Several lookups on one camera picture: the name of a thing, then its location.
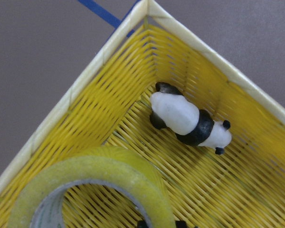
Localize yellow woven basket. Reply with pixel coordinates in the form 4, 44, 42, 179
0, 0, 285, 228

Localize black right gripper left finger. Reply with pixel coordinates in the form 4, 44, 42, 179
137, 220, 148, 228

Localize panda toy figure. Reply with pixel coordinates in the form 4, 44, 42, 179
149, 82, 232, 155

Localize yellow tape roll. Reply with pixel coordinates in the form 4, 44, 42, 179
8, 146, 176, 228

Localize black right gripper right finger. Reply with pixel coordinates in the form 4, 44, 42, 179
175, 220, 188, 228

